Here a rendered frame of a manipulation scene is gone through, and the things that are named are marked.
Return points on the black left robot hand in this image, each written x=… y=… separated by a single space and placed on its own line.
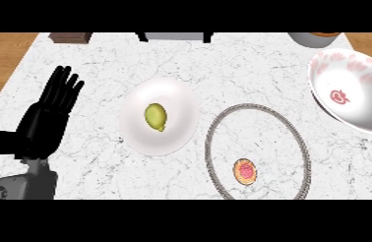
x=46 y=114

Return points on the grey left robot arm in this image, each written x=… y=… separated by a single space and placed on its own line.
x=29 y=185

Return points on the brown wooden box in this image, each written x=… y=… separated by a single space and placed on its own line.
x=71 y=37

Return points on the round grey-rimmed placemat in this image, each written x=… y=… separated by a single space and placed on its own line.
x=257 y=152

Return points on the grey appliance with black legs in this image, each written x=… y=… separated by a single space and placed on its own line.
x=174 y=36

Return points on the white bowl with red pattern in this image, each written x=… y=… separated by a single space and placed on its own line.
x=344 y=88

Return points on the grey pot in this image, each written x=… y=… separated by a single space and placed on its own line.
x=313 y=39

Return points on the white plate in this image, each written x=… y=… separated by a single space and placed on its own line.
x=158 y=116

